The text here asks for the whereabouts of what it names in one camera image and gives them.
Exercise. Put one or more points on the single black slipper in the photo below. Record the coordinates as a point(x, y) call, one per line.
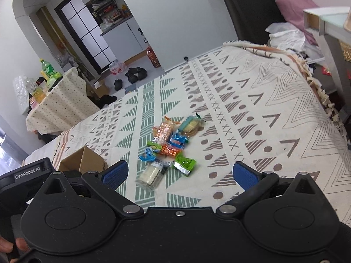
point(118, 84)

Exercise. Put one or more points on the green soda bottle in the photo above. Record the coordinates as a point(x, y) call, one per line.
point(48, 71)

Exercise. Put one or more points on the green snack packet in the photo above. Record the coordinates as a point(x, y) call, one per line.
point(183, 164)

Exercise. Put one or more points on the blue snack packet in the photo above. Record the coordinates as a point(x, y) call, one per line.
point(177, 140)

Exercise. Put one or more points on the table with dotted cloth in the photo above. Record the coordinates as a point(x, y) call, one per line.
point(64, 106)

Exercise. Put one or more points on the orange cracker packet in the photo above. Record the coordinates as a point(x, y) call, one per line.
point(163, 132)

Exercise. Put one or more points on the pink pillow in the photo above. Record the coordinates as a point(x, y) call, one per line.
point(292, 11)

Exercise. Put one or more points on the teal sandwich biscuit packet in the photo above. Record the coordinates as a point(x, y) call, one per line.
point(190, 126)

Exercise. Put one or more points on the brown cardboard box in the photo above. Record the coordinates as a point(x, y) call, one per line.
point(83, 160)

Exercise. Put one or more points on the yellow oil bottle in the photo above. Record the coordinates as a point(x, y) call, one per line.
point(37, 93)

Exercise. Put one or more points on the pink plastic bag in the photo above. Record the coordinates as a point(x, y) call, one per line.
point(117, 67)

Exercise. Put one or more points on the orange snack packet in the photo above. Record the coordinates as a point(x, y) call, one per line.
point(169, 150)

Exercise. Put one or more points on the white clear snack packet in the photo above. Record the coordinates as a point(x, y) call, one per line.
point(152, 175)

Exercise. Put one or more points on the black slippers pile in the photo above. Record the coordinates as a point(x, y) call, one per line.
point(136, 74)

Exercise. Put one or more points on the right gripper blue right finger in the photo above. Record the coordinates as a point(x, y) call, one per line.
point(256, 186)

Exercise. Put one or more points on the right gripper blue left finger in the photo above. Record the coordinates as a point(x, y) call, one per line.
point(103, 186)

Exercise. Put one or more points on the patterned bed blanket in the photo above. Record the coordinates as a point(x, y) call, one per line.
point(260, 106)

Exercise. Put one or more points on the red oil bottle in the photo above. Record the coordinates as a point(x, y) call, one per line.
point(152, 57)

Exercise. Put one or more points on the operator hand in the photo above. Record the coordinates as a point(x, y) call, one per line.
point(7, 247)

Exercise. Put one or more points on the white kitchen cabinet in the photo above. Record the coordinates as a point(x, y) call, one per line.
point(124, 39)

